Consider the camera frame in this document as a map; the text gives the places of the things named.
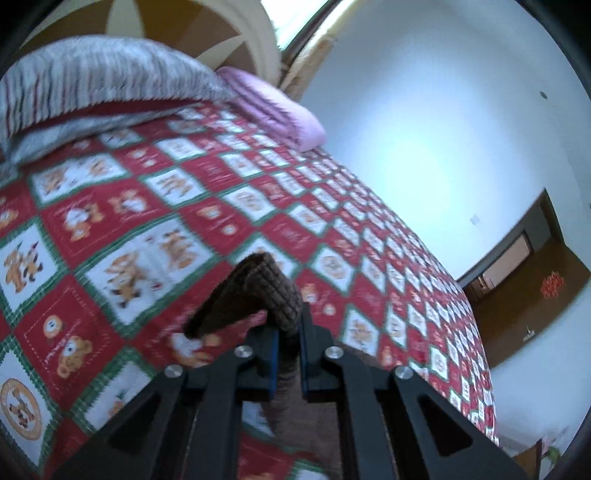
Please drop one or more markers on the folded pink blanket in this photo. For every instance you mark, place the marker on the folded pink blanket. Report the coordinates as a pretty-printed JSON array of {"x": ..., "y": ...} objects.
[{"x": 283, "y": 119}]

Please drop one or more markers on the brown wooden door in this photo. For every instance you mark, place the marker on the brown wooden door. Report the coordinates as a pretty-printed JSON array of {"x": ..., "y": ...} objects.
[{"x": 515, "y": 312}]

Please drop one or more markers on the red door decoration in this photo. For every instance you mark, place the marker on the red door decoration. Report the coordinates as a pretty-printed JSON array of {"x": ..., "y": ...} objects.
[{"x": 551, "y": 285}]

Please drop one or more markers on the red checkered cartoon bedspread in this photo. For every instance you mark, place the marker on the red checkered cartoon bedspread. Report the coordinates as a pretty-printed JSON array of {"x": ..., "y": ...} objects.
[{"x": 110, "y": 242}]

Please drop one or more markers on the window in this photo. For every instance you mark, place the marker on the window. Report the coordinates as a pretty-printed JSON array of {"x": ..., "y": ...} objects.
[{"x": 293, "y": 19}]

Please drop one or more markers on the wooden chair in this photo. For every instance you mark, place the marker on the wooden chair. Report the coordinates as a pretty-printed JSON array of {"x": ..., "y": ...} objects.
[{"x": 530, "y": 460}]

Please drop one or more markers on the grey striped pillow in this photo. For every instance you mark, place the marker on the grey striped pillow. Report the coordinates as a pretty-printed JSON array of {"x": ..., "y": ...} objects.
[{"x": 91, "y": 84}]

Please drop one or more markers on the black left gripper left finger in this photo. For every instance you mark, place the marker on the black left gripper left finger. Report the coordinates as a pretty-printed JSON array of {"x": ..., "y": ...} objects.
[{"x": 185, "y": 423}]

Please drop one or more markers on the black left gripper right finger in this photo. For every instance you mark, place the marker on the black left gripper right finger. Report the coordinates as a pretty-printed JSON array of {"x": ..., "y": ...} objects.
[{"x": 394, "y": 424}]

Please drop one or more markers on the dark door frame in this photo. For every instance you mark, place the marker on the dark door frame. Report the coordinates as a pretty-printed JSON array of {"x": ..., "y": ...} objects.
[{"x": 539, "y": 224}]

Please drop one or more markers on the beige wooden headboard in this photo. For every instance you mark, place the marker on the beige wooden headboard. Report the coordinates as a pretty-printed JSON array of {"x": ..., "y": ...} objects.
[{"x": 216, "y": 33}]

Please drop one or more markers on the brown knitted sweater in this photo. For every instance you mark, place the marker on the brown knitted sweater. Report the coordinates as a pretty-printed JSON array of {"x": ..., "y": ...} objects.
[{"x": 257, "y": 284}]

